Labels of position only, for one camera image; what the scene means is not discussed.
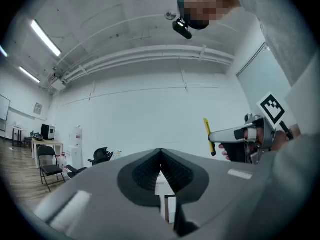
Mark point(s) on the yellow small item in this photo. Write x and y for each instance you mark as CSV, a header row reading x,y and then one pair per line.
x,y
209,136

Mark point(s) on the white cabinet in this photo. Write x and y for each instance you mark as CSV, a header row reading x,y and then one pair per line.
x,y
167,196

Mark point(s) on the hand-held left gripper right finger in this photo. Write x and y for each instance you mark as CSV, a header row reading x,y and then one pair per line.
x,y
220,189

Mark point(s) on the dark helmet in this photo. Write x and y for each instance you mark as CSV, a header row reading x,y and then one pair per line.
x,y
38,135

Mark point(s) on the long ceiling light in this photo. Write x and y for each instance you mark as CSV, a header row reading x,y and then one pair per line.
x,y
46,37
3,51
29,74

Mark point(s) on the framed wall notice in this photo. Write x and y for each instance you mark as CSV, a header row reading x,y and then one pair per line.
x,y
38,108

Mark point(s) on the white ceiling pipes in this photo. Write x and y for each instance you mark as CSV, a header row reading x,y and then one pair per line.
x,y
150,56

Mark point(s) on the whiteboard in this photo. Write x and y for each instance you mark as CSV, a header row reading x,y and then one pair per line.
x,y
4,109

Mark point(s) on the round ceiling smoke detector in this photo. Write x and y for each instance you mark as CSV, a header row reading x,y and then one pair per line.
x,y
170,14

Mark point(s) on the small white side table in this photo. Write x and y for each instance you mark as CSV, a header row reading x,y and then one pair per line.
x,y
18,131

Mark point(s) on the person's right forearm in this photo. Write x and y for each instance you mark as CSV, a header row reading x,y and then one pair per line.
x,y
300,164

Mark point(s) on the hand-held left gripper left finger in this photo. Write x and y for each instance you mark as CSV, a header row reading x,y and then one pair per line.
x,y
100,204

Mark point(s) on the white water dispenser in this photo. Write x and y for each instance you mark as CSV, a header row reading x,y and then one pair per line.
x,y
76,146

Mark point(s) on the person's head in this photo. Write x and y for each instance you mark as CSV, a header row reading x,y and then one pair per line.
x,y
207,6

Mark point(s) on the black box printer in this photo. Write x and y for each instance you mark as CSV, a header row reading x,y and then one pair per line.
x,y
48,131

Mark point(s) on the black head camera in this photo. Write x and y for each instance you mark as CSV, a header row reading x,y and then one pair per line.
x,y
182,29

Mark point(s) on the black folding chair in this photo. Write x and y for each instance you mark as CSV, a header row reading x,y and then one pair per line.
x,y
51,169

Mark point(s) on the black office chair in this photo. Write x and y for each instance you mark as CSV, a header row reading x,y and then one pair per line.
x,y
100,157

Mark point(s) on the person's grey sweater torso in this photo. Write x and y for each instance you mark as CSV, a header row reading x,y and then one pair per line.
x,y
280,34

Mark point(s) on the person's right hand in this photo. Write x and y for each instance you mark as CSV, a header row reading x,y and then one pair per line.
x,y
283,139

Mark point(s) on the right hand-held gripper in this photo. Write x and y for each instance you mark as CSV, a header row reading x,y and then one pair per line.
x,y
266,131

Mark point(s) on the ceiling air conditioner unit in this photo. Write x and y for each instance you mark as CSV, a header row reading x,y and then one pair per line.
x,y
55,81

